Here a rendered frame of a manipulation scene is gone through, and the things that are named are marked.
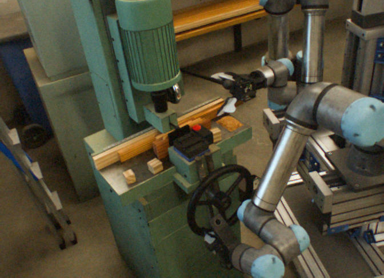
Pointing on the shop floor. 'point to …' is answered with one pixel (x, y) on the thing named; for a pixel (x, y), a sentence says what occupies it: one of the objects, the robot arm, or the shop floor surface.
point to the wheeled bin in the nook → (23, 80)
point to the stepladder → (35, 184)
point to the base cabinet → (168, 238)
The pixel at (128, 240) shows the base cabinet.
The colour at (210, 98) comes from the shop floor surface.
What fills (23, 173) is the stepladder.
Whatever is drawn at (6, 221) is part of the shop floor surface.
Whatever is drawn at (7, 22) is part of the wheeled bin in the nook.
